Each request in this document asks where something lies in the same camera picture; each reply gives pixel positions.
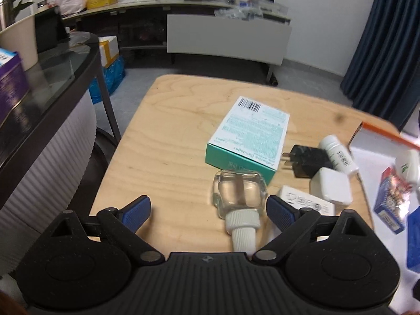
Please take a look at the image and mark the orange rimmed white tray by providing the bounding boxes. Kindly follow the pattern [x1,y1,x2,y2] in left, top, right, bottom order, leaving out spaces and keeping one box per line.
[348,122,420,315]

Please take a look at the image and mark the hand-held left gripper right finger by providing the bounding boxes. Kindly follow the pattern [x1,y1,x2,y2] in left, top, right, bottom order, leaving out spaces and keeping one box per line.
[253,195,378,265]

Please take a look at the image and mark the white cabinet drawer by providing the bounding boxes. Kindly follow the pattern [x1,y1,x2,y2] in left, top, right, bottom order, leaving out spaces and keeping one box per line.
[166,13,292,68]

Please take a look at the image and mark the white repellent heater green button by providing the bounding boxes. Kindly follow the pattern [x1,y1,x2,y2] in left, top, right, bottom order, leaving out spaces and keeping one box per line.
[395,149,420,191]

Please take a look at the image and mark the black charger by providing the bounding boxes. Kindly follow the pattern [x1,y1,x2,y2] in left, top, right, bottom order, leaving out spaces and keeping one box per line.
[282,144,335,179]

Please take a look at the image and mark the blue and white medicine box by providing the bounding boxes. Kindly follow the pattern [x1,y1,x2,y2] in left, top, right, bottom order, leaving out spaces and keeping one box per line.
[0,48,18,69]

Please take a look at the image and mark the white charger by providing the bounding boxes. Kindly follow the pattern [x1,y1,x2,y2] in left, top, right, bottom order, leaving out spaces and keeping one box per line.
[309,167,353,204]

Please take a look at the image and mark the blue plastic bag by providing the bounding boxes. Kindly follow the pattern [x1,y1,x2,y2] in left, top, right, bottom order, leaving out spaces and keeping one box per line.
[88,56,127,105]

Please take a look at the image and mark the dark blue curtain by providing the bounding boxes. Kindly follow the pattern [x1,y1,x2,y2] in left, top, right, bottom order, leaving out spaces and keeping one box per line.
[339,0,420,132]

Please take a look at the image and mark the clear plastic bag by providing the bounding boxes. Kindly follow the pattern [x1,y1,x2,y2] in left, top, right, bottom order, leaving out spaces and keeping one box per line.
[215,7,263,20]

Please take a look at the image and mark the red card box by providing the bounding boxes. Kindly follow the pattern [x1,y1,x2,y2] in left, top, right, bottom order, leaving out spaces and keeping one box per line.
[373,167,412,235]

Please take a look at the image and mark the white pill bottle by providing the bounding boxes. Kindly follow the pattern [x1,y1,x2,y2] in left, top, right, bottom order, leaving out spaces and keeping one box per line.
[319,134,360,175]

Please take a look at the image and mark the pile of small boxes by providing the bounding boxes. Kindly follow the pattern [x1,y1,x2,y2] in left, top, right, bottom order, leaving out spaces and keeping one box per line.
[226,0,289,14]

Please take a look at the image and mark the blue tin box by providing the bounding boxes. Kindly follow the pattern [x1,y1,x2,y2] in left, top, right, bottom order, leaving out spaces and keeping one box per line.
[406,205,420,273]

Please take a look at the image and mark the clear glass liquid bottle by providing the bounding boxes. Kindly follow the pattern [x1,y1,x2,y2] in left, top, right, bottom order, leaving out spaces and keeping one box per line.
[212,169,269,253]

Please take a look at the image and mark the teal paper box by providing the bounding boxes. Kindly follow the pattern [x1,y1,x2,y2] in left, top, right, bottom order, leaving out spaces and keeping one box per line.
[206,96,291,186]

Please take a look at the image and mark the purple patterned tin box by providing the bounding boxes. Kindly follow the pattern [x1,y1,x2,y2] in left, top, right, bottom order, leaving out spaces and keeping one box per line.
[0,51,30,125]

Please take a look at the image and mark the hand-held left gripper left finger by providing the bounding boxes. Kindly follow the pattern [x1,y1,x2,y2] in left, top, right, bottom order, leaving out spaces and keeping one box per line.
[39,195,165,265]

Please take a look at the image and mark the tv cabinet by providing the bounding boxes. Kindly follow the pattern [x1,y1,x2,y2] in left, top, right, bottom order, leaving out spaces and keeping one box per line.
[62,0,292,76]

